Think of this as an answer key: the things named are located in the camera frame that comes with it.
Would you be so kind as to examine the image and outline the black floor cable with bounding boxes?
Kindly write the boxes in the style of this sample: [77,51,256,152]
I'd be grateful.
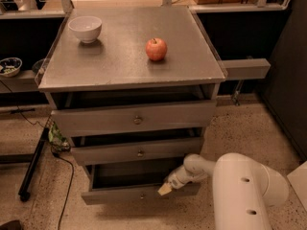
[51,150,75,230]

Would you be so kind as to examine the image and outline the grey middle drawer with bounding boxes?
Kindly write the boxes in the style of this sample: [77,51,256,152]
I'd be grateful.
[71,137,203,165]

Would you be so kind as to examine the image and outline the grey drawer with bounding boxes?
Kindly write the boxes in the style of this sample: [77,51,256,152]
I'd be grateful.
[82,158,200,205]
[52,100,216,137]
[71,137,203,165]

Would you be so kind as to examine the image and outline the red apple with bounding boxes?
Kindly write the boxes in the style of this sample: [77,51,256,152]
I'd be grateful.
[145,37,168,61]

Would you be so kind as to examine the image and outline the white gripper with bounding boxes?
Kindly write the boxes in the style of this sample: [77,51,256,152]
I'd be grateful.
[158,166,207,196]

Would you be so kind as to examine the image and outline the patterned small bowl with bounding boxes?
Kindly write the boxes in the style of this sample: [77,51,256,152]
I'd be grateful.
[0,57,22,78]

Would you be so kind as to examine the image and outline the white floor panel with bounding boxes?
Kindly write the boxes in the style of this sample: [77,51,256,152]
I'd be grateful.
[287,161,307,212]

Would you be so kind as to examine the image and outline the grey bottom drawer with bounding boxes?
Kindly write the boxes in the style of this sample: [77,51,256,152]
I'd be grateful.
[82,158,200,205]

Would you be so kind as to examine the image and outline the grey side shelf beam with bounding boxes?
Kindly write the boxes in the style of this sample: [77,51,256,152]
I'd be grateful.
[223,58,271,81]

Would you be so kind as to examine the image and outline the grey drawer cabinet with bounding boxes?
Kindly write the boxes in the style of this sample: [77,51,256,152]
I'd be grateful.
[34,5,228,188]

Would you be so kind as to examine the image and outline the green snack bag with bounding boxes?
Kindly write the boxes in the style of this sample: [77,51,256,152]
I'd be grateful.
[48,124,70,152]

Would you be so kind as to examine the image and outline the white ceramic bowl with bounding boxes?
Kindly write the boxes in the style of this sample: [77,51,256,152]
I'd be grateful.
[68,16,102,43]

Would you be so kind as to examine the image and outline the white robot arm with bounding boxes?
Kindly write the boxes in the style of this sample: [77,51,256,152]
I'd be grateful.
[158,153,289,230]

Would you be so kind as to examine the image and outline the grey top drawer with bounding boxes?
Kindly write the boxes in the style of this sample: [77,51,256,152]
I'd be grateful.
[52,100,216,137]

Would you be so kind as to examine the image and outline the black metal bar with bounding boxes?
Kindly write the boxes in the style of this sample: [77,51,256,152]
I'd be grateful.
[18,127,49,202]

